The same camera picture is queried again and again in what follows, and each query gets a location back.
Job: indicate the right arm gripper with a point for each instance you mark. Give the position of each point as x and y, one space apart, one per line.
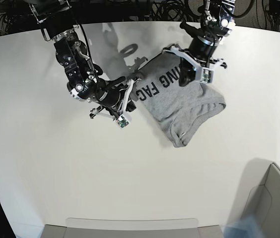
114 97

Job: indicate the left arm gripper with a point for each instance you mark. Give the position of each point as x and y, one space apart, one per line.
197 55

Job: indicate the grey T-shirt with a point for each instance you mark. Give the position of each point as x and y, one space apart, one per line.
179 111

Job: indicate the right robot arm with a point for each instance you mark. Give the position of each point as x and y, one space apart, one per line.
57 23

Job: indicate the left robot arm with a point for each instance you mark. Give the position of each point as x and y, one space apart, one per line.
216 22

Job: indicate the grey tray bottom edge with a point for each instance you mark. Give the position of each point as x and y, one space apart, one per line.
92 228

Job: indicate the grey cardboard box right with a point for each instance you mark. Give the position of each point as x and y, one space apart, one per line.
261 215

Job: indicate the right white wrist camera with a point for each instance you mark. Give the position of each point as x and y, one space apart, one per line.
123 120

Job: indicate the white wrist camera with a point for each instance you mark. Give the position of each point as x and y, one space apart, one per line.
206 75
123 120

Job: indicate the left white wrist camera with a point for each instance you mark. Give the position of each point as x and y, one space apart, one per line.
206 75

